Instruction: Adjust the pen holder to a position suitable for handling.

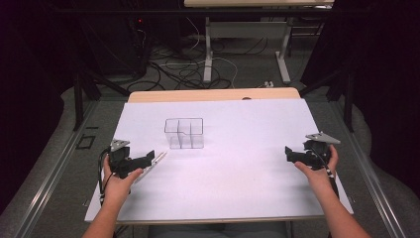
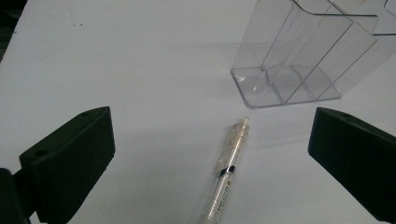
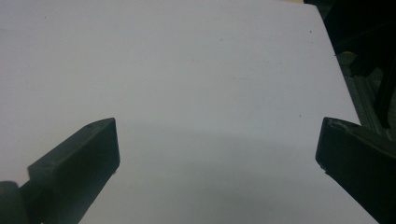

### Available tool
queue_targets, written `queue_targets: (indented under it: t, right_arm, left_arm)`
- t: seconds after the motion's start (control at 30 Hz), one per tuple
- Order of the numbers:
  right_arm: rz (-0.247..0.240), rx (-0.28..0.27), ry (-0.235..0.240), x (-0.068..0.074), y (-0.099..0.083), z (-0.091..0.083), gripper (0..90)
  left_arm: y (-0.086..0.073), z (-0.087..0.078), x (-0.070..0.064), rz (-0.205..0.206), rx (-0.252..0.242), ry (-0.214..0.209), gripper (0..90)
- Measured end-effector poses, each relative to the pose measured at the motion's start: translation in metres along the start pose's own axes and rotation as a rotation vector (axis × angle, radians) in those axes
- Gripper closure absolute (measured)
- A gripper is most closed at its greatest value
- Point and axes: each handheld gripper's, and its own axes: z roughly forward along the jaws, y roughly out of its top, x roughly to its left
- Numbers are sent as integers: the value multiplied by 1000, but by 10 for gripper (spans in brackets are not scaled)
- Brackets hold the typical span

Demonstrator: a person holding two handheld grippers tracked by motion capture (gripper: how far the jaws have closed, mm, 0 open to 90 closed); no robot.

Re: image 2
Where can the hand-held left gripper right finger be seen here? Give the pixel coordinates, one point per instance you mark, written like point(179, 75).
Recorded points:
point(355, 155)

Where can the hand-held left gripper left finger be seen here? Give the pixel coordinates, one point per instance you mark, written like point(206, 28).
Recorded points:
point(71, 161)

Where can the clear plastic organizer box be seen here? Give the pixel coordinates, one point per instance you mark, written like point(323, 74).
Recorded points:
point(280, 62)

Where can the clear plastic pen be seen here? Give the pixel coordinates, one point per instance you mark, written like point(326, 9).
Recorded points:
point(229, 168)

